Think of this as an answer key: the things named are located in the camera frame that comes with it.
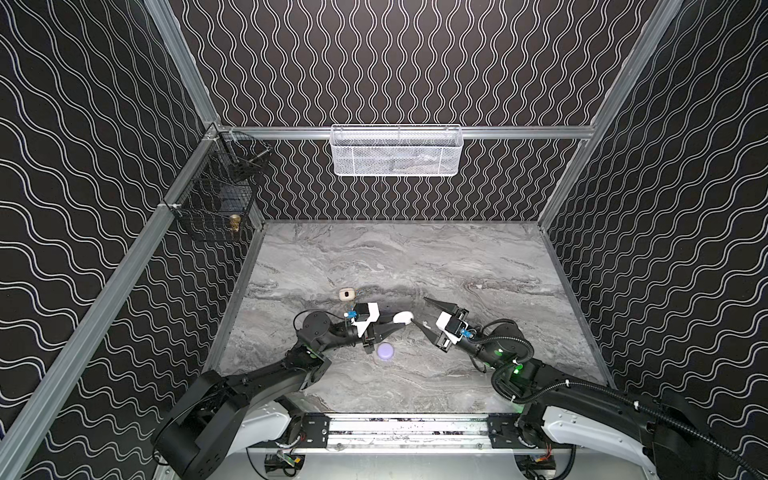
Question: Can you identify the black mounting plate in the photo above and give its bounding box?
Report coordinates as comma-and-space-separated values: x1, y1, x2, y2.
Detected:
261, 413, 331, 450
486, 414, 568, 450

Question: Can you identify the purple round disc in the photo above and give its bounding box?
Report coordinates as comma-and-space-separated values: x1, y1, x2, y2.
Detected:
376, 342, 395, 361

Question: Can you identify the white mesh wall basket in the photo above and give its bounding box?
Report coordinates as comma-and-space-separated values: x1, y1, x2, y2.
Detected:
329, 124, 464, 177

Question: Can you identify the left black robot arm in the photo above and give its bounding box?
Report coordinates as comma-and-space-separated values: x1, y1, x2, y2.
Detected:
150, 303, 414, 479

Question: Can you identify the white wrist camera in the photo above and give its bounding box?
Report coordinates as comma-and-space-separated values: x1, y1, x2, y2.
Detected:
344, 302, 380, 338
435, 312, 469, 344

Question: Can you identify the white round disc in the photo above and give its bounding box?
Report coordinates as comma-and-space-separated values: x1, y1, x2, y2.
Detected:
392, 311, 414, 325

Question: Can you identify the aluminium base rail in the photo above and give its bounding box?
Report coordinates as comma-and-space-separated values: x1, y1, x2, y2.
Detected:
236, 407, 660, 478

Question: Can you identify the beige earbud charging case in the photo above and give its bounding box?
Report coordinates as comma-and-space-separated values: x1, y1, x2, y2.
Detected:
338, 287, 356, 302

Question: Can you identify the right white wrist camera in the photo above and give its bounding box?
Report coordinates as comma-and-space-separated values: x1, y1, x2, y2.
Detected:
435, 312, 469, 344

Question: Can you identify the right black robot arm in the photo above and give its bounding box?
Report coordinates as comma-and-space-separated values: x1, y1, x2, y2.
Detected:
417, 298, 765, 479

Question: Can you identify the black wire wall basket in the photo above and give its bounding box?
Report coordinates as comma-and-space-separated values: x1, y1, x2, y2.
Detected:
172, 137, 273, 245

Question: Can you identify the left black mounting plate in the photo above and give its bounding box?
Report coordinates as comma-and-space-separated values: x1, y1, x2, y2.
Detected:
261, 413, 331, 450

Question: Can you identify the brass fitting in basket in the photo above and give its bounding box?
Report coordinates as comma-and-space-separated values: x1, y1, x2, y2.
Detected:
229, 214, 242, 233

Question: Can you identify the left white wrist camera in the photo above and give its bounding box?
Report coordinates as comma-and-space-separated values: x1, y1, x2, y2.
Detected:
344, 302, 380, 338

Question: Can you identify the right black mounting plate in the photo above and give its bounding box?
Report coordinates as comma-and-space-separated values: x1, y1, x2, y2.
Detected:
486, 414, 568, 450

